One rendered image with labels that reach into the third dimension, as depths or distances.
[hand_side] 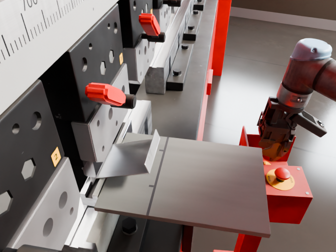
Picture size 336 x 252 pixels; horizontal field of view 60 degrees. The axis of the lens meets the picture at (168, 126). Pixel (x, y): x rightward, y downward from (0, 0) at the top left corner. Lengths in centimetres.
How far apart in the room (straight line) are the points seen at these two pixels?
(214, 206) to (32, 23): 35
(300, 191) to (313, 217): 100
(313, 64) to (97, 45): 49
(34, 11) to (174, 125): 60
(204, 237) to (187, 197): 113
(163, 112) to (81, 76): 55
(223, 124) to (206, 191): 176
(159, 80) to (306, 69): 41
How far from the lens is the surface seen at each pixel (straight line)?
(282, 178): 81
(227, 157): 54
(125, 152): 53
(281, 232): 171
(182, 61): 105
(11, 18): 23
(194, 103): 89
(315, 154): 219
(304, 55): 71
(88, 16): 34
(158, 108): 86
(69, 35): 30
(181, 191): 48
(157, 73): 89
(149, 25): 45
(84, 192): 50
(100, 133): 37
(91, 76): 34
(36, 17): 25
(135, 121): 66
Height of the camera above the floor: 138
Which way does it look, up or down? 39 degrees down
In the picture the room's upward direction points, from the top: straight up
